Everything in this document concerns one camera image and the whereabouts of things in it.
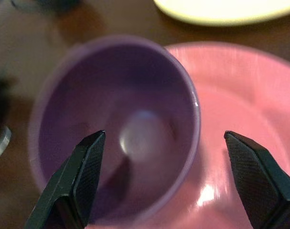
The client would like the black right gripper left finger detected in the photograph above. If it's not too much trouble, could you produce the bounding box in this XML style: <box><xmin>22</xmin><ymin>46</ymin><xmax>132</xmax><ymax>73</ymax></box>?
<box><xmin>24</xmin><ymin>130</ymin><xmax>106</xmax><ymax>229</ymax></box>

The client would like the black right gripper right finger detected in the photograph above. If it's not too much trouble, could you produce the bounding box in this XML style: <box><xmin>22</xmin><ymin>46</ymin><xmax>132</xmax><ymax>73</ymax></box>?
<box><xmin>224</xmin><ymin>130</ymin><xmax>290</xmax><ymax>229</ymax></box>

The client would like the purple plastic cup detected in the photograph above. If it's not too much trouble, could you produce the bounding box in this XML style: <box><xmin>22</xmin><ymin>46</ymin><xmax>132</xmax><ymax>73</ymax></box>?
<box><xmin>27</xmin><ymin>35</ymin><xmax>202</xmax><ymax>226</ymax></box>

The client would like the pink plate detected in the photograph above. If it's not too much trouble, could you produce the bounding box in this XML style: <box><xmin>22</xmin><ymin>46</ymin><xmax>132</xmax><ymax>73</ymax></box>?
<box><xmin>86</xmin><ymin>42</ymin><xmax>290</xmax><ymax>229</ymax></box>

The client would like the pale yellow plate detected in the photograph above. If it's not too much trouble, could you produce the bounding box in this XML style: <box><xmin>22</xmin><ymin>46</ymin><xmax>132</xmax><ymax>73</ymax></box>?
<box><xmin>153</xmin><ymin>0</ymin><xmax>290</xmax><ymax>26</ymax></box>

